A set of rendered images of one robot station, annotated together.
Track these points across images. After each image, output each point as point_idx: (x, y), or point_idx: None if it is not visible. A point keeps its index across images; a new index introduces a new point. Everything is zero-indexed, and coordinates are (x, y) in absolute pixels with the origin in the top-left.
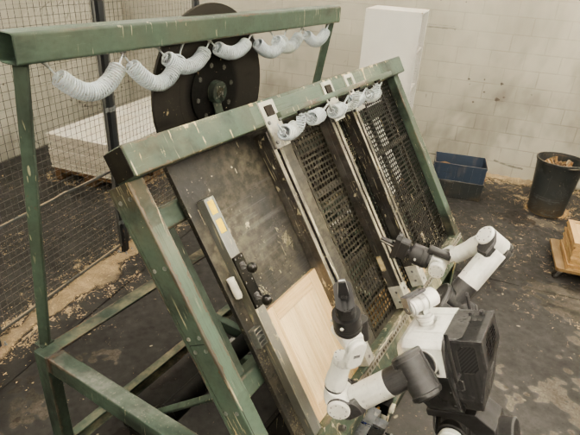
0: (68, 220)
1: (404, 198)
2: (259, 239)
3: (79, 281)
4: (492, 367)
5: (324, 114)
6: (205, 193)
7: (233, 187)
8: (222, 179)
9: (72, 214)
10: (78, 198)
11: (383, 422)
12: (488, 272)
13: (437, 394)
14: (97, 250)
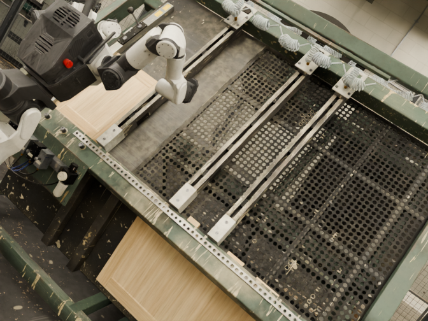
0: (292, 272)
1: (318, 217)
2: None
3: None
4: (48, 41)
5: (263, 20)
6: (176, 10)
7: (190, 23)
8: (191, 16)
9: (300, 277)
10: (320, 286)
11: (48, 152)
12: (138, 41)
13: (32, 13)
14: (266, 273)
